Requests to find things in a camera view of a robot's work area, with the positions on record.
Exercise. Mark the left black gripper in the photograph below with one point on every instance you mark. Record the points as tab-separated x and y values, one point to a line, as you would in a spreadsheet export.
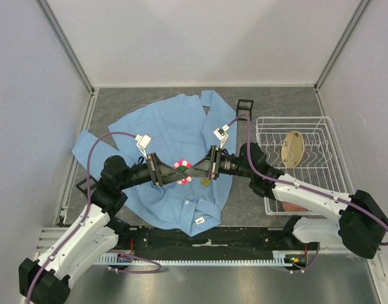
170	174

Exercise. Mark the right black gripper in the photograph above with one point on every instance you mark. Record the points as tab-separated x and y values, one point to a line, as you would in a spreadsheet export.
209	166

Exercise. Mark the pink flower plush brooch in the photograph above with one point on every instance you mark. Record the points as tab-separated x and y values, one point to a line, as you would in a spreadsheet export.
183	166

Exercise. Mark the light blue shirt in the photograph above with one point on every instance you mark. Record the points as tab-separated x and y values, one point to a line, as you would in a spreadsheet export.
181	128

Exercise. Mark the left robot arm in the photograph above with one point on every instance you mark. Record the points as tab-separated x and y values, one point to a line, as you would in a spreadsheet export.
50	278

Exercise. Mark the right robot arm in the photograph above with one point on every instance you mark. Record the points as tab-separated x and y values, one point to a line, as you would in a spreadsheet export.
360	224

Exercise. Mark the gold metal brooch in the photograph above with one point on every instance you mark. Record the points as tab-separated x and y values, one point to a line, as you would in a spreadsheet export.
205	182

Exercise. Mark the beige ceramic plate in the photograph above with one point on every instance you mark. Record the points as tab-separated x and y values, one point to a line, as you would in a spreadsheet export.
292	150

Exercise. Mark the pink ceramic cup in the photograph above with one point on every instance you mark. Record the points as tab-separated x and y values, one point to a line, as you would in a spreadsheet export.
290	207

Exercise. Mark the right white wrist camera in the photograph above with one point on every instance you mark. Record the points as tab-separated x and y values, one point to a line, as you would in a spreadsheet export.
222	135

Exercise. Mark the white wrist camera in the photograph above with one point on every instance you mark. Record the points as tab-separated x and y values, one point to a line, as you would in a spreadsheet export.
222	135
142	143

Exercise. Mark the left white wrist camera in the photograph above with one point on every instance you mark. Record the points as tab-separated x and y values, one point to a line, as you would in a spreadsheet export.
142	143

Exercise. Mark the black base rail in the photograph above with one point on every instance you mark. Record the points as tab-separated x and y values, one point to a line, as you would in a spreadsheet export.
218	243

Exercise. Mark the black plastic frame back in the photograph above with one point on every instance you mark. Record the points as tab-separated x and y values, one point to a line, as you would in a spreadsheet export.
244	109

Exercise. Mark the black plastic frame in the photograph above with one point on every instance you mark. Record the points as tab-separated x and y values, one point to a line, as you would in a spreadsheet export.
82	185
244	109

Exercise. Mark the black plastic frame left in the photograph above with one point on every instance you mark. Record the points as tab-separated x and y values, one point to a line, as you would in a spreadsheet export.
82	185

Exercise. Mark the white wire dish rack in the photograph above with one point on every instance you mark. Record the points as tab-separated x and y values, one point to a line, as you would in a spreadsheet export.
322	163

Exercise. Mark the white slotted cable duct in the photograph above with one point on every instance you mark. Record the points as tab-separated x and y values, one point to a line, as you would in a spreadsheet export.
278	260

